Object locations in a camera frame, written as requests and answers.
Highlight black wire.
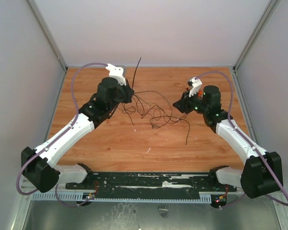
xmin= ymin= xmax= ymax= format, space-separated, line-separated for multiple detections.
xmin=121 ymin=90 xmax=173 ymax=127
xmin=148 ymin=105 xmax=192 ymax=146

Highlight dark brown wire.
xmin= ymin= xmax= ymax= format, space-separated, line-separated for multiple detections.
xmin=120 ymin=94 xmax=159 ymax=125

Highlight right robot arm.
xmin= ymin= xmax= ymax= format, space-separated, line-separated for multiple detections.
xmin=173 ymin=85 xmax=283 ymax=198

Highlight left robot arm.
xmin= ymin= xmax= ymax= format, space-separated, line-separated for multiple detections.
xmin=21 ymin=77 xmax=134 ymax=193

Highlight orange handled pliers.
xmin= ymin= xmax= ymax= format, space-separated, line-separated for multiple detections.
xmin=198 ymin=91 xmax=204 ymax=98

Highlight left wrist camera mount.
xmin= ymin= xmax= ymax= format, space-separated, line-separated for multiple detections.
xmin=106 ymin=63 xmax=127 ymax=86

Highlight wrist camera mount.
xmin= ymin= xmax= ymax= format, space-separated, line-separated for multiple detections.
xmin=106 ymin=63 xmax=127 ymax=86
xmin=188 ymin=77 xmax=202 ymax=97

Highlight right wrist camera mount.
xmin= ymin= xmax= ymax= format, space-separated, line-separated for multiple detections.
xmin=188 ymin=77 xmax=202 ymax=97

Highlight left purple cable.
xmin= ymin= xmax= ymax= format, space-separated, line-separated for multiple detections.
xmin=16 ymin=62 xmax=111 ymax=208

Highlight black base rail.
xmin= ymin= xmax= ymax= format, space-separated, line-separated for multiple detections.
xmin=65 ymin=172 xmax=237 ymax=200

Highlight grey slotted cable duct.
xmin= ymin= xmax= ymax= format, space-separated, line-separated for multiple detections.
xmin=30 ymin=191 xmax=212 ymax=204

